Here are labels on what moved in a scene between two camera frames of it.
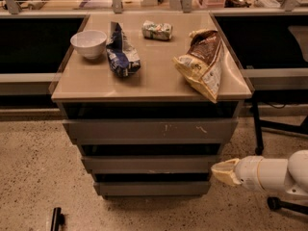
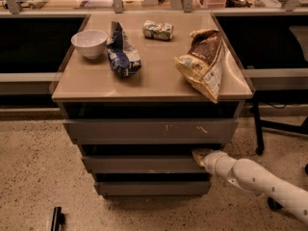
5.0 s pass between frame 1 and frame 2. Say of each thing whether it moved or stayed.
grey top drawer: stayed
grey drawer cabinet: stayed
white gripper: moved
